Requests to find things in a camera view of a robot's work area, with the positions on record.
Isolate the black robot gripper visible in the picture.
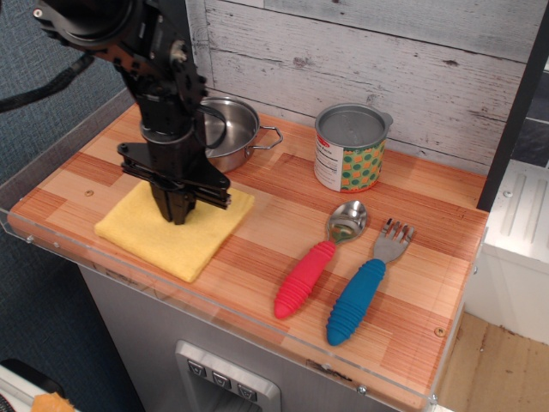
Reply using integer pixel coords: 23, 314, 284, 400
118, 127, 231, 225

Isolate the yellow cloth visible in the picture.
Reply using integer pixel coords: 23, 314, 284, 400
94, 182, 255, 282

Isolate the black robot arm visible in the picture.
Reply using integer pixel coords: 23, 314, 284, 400
33, 1, 231, 225

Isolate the small steel pot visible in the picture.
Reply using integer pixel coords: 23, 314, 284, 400
202, 97, 284, 173

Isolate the clear acrylic table guard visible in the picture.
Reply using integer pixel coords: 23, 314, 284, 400
0, 70, 490, 412

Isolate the grey toy fridge cabinet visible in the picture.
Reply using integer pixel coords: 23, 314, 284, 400
78, 264, 413, 412

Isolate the silver dispenser button panel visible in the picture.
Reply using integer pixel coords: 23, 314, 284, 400
175, 340, 282, 411

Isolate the toy food can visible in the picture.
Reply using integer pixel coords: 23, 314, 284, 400
314, 103, 393, 193

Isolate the orange object bottom corner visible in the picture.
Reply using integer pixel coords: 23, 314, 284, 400
31, 392, 75, 412

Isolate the black and white base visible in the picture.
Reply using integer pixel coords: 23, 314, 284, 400
1, 359, 65, 411

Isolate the white toy sink unit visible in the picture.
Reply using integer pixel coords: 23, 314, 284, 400
464, 161, 548, 343

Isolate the black braided cable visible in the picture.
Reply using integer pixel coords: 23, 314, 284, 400
0, 53, 95, 113

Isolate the red handled spoon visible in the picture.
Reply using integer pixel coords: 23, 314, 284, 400
274, 200, 368, 319

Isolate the blue handled fork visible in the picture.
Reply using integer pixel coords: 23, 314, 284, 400
326, 219, 415, 346

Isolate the black vertical post right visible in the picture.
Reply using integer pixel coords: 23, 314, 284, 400
476, 2, 548, 212

